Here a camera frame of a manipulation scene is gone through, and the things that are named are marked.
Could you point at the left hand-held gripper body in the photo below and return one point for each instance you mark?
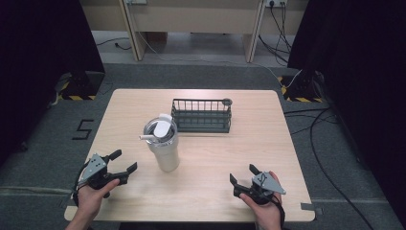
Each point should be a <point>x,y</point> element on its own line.
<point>94,168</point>

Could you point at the black stand base hazard tape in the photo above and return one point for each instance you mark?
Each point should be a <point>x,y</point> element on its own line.
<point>83,86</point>
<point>301,89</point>

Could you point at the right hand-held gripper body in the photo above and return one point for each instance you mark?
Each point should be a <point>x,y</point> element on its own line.
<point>265,185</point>

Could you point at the person's left hand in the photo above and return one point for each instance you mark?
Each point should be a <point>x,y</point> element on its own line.
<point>91,199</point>

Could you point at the grey tape piece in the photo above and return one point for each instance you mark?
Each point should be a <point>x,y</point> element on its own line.
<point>311,208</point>

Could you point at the white power strip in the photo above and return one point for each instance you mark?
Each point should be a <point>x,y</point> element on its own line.
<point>276,2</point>

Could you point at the black curtain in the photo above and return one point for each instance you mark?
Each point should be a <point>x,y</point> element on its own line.
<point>360,80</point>
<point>41,64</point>

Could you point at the black tape floor mark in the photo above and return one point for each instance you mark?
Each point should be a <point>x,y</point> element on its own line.
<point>83,129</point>

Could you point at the person's right hand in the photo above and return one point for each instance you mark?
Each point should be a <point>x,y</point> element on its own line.
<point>266,214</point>

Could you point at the white tumbler with straw lid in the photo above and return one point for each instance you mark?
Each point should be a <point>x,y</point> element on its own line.
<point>164,150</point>

